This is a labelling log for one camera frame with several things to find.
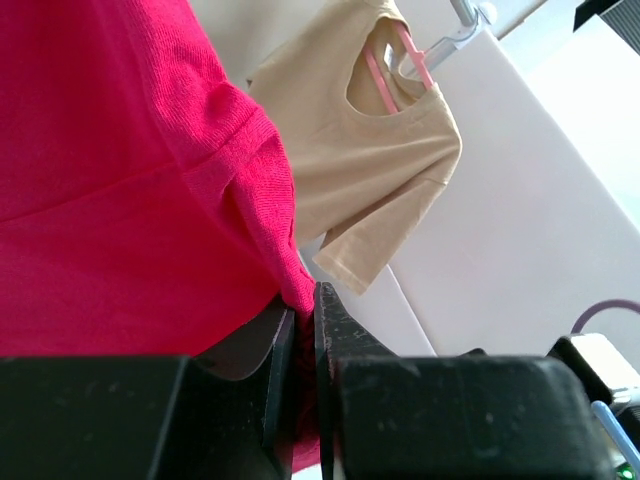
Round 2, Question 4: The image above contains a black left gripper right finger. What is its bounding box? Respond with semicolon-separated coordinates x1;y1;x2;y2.
314;282;614;479

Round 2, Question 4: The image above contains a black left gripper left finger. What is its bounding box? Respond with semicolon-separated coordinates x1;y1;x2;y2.
1;305;295;479

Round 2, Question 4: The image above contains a red t-shirt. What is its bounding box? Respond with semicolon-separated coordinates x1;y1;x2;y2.
1;1;321;473

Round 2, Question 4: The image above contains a light blue wire hanger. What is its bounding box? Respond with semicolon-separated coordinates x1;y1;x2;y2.
591;401;640;473

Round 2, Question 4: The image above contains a beige t-shirt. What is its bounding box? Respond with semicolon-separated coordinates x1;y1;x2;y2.
249;1;462;294

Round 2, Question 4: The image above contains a pink hanger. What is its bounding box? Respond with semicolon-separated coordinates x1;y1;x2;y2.
362;20;435;114

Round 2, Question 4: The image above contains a white metal clothes rack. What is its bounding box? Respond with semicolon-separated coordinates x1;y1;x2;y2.
403;0;498;82

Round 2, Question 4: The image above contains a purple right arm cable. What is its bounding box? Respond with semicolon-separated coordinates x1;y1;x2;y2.
569;298;640;336

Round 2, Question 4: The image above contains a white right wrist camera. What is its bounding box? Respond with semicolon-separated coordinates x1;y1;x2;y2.
547;333;639;415

